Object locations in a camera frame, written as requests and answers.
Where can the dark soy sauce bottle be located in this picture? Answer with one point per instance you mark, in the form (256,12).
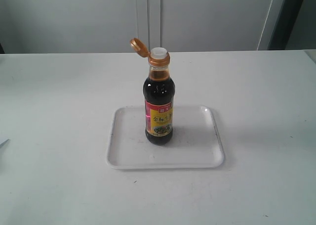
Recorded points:
(158,91)

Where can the white plastic tray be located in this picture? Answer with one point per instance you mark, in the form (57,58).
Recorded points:
(195,143)

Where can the dark vertical post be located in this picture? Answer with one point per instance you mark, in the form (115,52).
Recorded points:
(285,23)

